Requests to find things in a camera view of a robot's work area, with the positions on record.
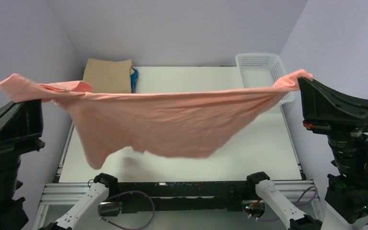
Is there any white plastic basket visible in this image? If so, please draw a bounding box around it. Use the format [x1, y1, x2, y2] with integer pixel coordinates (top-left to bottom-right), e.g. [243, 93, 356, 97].
[235, 53, 287, 88]

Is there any folded blue t shirt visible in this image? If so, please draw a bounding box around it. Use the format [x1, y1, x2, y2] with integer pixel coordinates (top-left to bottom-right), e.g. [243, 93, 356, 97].
[130, 68, 138, 93]

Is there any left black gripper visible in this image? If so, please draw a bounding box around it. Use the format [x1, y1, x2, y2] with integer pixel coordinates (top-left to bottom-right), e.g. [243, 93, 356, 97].
[0, 83, 46, 205]

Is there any pink t shirt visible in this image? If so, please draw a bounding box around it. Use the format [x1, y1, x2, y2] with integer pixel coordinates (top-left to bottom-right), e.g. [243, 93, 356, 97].
[0, 69, 313, 170]

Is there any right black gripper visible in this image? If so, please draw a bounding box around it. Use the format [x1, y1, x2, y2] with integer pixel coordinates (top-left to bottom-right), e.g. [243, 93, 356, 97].
[298, 70, 368, 176]

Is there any folded tan t shirt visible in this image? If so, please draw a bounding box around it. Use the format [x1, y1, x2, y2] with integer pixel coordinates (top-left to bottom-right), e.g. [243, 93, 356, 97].
[83, 58, 133, 93]

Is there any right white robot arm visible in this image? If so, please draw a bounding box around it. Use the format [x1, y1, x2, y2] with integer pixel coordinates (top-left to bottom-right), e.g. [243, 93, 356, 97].
[245, 77, 368, 230]

